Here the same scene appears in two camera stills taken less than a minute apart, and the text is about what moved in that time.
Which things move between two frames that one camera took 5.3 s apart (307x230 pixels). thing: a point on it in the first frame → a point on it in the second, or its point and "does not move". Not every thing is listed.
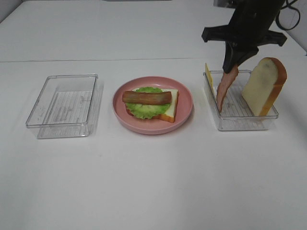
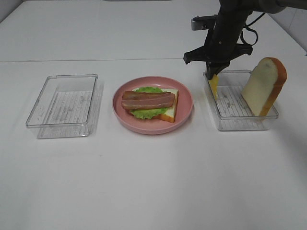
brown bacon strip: x=159 y=98 does not move
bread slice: x=170 y=115 does not move
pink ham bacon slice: x=227 y=79 → x=133 y=100
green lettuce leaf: x=147 y=111 does not move
